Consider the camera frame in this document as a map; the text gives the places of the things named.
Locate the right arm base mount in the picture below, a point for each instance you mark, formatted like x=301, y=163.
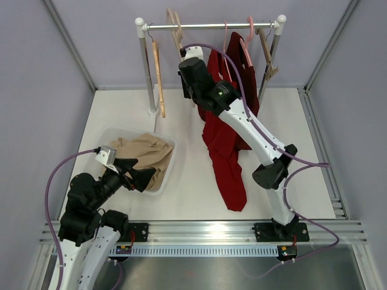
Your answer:
x=275, y=232

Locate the beige wooden hanger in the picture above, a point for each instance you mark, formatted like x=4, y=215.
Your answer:
x=177, y=35

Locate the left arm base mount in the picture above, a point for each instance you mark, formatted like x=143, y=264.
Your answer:
x=138, y=231

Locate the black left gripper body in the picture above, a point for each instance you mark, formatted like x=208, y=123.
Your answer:
x=127, y=182

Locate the white slotted cable duct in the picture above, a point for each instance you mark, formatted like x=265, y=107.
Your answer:
x=195, y=251

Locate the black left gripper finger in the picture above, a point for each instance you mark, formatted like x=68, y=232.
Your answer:
x=124, y=166
x=140, y=179

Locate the wooden clip hanger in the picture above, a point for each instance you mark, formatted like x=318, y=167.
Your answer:
x=269, y=53

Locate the beige t shirt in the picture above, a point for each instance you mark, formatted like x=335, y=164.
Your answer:
x=151, y=151

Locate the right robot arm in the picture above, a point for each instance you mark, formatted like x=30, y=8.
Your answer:
x=221, y=99

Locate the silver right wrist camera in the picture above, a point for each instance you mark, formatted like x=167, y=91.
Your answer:
x=191, y=55

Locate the thick pink plastic hanger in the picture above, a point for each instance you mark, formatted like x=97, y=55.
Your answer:
x=245, y=43

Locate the bright red t shirt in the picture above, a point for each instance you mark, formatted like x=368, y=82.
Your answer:
x=221, y=141

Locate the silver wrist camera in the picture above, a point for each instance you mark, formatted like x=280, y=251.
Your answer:
x=191, y=55
x=105, y=155

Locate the metal clothes rack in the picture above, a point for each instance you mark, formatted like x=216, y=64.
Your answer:
x=268, y=32

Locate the dark maroon t shirt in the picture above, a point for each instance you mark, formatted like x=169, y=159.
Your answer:
x=234, y=50

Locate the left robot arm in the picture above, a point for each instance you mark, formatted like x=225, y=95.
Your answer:
x=86, y=233

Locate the light wood hanger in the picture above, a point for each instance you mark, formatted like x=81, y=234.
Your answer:
x=155, y=50

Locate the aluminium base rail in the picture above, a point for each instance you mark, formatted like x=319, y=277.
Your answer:
x=236, y=232

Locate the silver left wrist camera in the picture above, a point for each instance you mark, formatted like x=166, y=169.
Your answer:
x=105, y=155

